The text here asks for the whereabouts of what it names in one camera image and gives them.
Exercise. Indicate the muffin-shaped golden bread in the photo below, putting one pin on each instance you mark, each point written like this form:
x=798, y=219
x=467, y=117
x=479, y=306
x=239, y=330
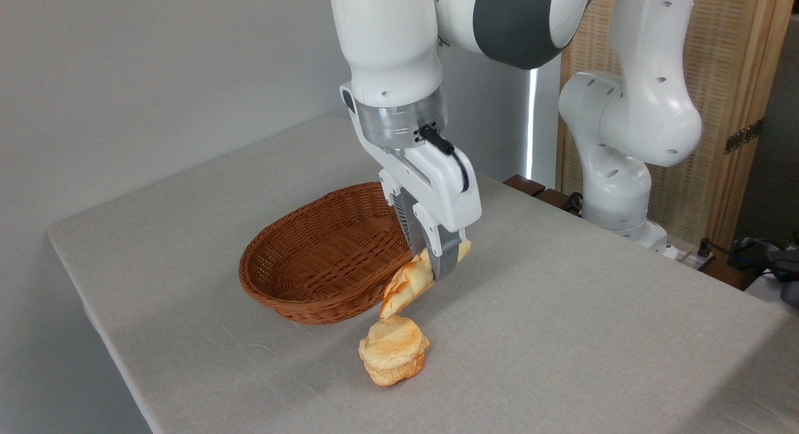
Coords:
x=393, y=350

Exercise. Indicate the white power strip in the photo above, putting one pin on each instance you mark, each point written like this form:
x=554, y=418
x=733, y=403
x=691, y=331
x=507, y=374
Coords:
x=686, y=257

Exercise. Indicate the metal hinge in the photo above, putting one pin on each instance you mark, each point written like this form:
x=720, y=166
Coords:
x=743, y=136

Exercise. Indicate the dark grey bag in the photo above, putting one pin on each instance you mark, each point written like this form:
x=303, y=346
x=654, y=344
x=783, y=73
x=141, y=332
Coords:
x=774, y=265

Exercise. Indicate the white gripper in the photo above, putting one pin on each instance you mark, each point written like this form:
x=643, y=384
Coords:
x=446, y=184

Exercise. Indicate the brown wicker basket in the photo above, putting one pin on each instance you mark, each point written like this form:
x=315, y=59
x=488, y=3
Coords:
x=312, y=259

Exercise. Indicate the dark brown wooden block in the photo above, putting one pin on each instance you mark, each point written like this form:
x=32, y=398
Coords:
x=552, y=198
x=523, y=185

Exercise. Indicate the wooden woven screen panel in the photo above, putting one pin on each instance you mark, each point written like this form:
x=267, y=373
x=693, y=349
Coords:
x=730, y=47

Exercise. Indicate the long golden bread roll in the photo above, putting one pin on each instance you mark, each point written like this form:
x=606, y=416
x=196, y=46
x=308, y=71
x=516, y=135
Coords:
x=406, y=284

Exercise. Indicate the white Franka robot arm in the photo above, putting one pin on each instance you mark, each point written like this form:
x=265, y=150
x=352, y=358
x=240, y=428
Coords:
x=387, y=47

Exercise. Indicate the grey tablecloth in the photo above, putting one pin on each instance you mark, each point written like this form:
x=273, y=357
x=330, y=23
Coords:
x=562, y=328

